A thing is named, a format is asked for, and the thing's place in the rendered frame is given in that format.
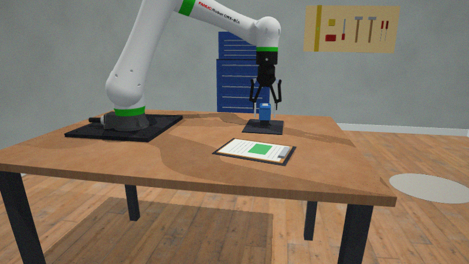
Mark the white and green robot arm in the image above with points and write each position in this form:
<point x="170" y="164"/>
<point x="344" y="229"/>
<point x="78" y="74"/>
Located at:
<point x="125" y="85"/>

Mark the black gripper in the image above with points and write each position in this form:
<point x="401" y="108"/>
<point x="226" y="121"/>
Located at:
<point x="265" y="77"/>

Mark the blue and black self-inking stamp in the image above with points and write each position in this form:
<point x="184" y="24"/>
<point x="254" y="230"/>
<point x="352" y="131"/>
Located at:
<point x="264" y="115"/>

